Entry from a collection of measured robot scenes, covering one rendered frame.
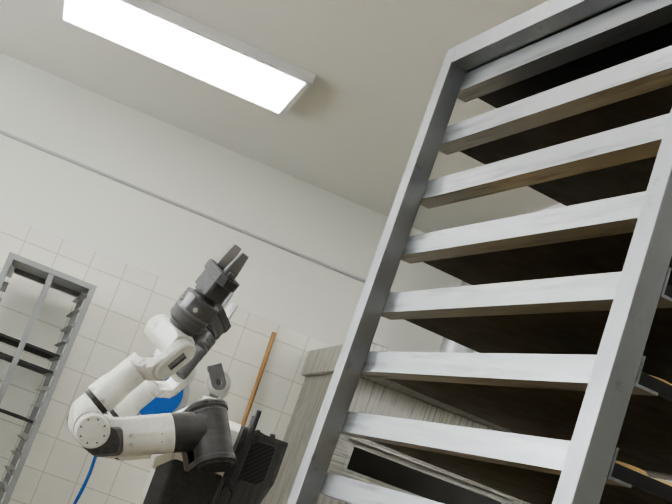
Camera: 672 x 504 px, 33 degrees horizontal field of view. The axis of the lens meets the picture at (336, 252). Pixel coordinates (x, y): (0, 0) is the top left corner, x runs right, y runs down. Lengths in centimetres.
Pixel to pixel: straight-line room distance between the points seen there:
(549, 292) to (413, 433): 27
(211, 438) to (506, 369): 139
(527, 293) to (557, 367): 14
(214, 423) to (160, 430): 12
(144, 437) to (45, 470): 431
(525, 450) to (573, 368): 10
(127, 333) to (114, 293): 25
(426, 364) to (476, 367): 13
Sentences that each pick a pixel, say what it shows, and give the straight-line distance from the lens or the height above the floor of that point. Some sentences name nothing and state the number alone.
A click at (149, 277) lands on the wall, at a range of 694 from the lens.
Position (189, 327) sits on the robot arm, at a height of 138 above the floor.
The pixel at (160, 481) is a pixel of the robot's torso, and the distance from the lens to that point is 277.
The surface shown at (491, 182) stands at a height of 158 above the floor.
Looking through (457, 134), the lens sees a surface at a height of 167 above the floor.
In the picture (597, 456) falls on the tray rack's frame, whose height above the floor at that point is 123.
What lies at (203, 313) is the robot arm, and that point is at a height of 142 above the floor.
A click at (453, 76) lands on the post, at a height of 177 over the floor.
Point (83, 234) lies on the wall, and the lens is 694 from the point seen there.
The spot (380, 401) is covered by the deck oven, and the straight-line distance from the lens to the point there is 613.
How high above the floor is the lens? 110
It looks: 13 degrees up
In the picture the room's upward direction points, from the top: 20 degrees clockwise
